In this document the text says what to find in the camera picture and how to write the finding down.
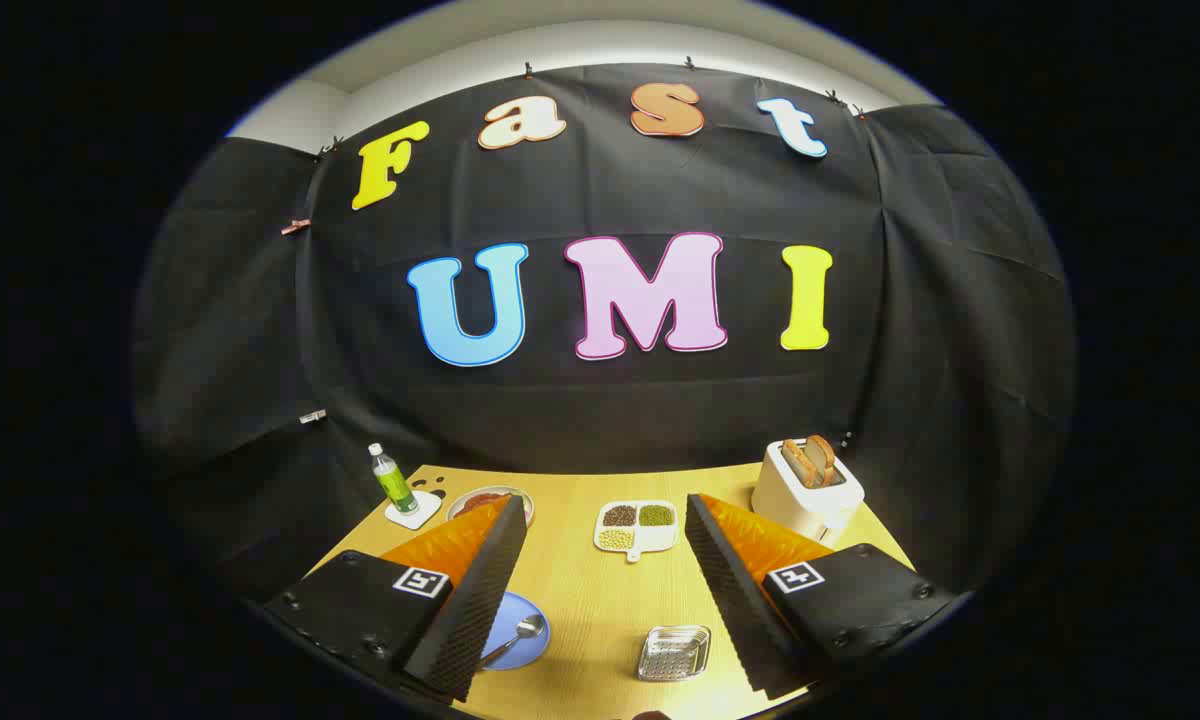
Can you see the wooden clothes peg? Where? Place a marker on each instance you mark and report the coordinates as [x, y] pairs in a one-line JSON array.
[[295, 227]]

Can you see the blue round plate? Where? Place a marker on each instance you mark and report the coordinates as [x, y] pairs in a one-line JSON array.
[[510, 610]]

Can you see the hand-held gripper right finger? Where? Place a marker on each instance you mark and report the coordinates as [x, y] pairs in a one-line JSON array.
[[735, 600]]

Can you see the white divided dish with beans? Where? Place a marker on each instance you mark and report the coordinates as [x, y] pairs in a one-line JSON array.
[[636, 541]]

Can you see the white plate with meat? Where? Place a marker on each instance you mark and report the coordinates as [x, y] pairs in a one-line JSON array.
[[470, 500]]

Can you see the white square coaster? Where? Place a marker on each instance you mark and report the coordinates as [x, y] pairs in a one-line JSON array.
[[422, 512]]

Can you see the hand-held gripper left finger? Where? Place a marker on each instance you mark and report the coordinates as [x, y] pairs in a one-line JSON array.
[[480, 600]]

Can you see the white toaster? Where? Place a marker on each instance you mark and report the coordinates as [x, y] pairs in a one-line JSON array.
[[795, 505]]

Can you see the brown toast slice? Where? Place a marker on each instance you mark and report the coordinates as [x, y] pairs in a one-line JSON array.
[[822, 455], [798, 465]]

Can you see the green drink bottle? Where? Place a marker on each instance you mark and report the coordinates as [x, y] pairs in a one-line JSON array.
[[395, 485]]

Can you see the metal spoon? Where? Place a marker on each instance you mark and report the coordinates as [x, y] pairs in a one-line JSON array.
[[530, 627]]

